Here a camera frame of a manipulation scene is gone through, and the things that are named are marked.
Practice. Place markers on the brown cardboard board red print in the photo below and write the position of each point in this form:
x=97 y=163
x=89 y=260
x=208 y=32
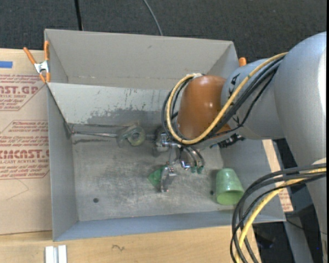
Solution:
x=22 y=147

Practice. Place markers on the black cylinder on white bracket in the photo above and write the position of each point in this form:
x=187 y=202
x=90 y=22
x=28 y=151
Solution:
x=231 y=142

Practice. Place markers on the pale green cup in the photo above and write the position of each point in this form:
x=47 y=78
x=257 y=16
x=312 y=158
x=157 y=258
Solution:
x=228 y=183

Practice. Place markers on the grey metal bin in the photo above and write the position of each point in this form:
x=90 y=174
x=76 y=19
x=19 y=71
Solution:
x=120 y=179

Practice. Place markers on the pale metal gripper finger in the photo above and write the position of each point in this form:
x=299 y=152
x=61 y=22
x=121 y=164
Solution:
x=164 y=182
x=172 y=177

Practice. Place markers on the green clear plastic piece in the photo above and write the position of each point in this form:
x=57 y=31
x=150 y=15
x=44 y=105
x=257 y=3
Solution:
x=155 y=176

